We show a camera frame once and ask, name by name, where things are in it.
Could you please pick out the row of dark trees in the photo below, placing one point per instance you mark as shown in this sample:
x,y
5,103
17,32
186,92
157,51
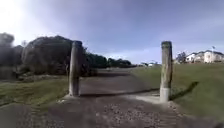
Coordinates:
x,y
106,62

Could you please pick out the grey gravel path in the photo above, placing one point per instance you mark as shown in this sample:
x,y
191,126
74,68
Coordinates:
x,y
113,113

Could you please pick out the large dark rock outcrop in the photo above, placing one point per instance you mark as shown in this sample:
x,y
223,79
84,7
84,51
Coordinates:
x,y
46,55

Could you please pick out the green grass verge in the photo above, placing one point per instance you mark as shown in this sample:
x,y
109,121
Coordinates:
x,y
33,91

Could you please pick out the green grass slope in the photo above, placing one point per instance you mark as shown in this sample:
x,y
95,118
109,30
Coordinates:
x,y
200,86

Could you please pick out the white building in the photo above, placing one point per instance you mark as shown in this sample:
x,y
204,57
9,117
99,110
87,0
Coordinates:
x,y
205,56

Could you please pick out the weathered wooden post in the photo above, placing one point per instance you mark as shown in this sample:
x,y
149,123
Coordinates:
x,y
166,71
75,70

